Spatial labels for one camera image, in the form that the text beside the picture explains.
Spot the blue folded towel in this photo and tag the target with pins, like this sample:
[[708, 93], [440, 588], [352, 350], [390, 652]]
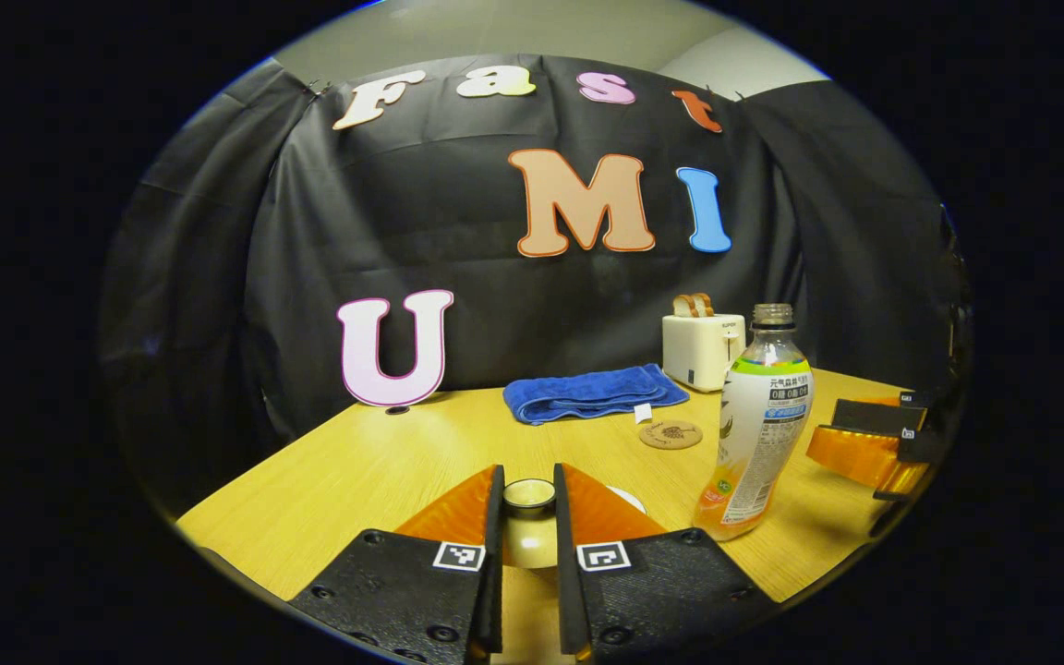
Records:
[[587, 392]]

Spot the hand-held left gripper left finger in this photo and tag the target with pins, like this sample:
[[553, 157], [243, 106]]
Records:
[[493, 573]]

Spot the round cork coaster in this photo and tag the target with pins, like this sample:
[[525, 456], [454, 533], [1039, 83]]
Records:
[[671, 435]]

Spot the black backdrop cloth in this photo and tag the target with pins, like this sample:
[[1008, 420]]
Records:
[[458, 240]]

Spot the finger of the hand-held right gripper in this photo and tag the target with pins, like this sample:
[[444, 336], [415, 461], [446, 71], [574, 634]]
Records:
[[912, 400], [874, 417]]

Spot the clear labelled water bottle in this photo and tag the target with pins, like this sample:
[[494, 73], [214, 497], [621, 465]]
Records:
[[763, 425]]

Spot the toasted bread slice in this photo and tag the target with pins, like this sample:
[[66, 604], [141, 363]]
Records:
[[683, 307], [703, 305]]

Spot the yellow white-lined teacup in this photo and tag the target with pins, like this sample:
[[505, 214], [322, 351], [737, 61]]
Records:
[[629, 500]]

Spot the cream white toaster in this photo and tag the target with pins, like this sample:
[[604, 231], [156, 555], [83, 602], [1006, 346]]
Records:
[[698, 356]]

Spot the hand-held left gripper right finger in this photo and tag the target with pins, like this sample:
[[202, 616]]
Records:
[[567, 573]]

